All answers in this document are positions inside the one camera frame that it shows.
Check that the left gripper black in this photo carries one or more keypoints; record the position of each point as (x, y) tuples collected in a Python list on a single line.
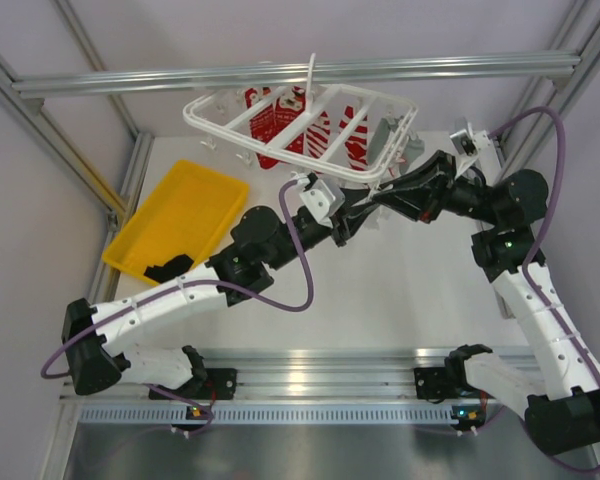
[(349, 218)]

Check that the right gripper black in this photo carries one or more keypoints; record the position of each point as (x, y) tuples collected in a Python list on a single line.
[(423, 202)]

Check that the white plastic clip hanger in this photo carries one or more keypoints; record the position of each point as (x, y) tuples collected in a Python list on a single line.
[(269, 122)]

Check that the black sock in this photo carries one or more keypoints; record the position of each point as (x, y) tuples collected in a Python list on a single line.
[(174, 267)]

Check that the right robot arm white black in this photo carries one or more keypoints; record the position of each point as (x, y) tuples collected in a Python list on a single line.
[(561, 411)]

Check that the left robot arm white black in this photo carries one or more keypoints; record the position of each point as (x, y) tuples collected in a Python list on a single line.
[(101, 342)]

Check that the grey sock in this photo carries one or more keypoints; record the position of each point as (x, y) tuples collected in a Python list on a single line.
[(414, 148), (385, 127)]

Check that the red white striped sock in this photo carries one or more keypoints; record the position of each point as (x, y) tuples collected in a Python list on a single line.
[(357, 143), (317, 136)]

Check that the yellow plastic tray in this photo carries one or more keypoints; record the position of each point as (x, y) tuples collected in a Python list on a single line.
[(189, 212)]

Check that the aluminium top crossbar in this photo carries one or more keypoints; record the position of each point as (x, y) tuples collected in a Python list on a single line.
[(547, 63)]

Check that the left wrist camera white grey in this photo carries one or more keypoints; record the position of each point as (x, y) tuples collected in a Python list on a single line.
[(321, 196)]

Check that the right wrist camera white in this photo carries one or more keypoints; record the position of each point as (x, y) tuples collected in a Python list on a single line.
[(469, 144)]

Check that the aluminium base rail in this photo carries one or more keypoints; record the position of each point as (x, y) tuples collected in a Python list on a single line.
[(383, 375)]

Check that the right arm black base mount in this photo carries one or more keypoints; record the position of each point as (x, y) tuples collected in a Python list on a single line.
[(435, 384)]

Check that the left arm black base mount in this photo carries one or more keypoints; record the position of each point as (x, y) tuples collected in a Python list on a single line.
[(220, 384)]

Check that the grey slotted cable duct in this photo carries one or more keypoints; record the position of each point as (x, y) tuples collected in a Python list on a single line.
[(285, 414)]

